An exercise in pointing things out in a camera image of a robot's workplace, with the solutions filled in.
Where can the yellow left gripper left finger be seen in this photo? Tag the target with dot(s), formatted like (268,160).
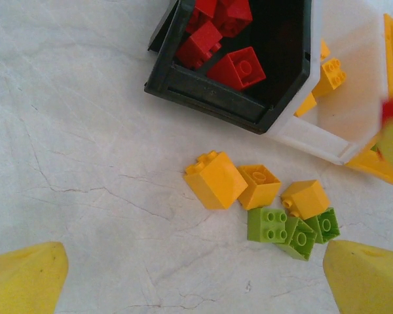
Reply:
(23,281)

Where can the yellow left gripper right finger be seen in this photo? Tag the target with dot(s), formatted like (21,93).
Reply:
(370,281)

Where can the green lego brick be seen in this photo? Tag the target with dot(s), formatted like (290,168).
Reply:
(327,225)
(267,225)
(299,243)

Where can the yellow lego brick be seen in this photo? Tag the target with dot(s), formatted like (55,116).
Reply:
(214,183)
(334,76)
(258,186)
(306,199)

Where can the white plastic bin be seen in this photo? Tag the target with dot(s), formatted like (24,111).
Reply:
(347,108)

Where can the black plastic bin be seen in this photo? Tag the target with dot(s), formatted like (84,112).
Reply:
(216,95)

